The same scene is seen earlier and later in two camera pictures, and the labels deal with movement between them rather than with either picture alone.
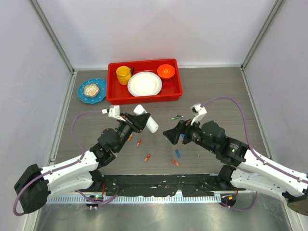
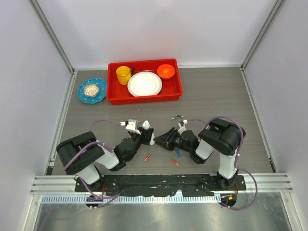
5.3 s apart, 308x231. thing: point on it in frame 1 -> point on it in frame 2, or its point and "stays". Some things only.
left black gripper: [136, 122] -> [146, 136]
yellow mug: [123, 74] stays
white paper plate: [144, 83] stays
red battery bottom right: [175, 162] stays
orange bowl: [166, 71] stays
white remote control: [151, 125] -> [147, 125]
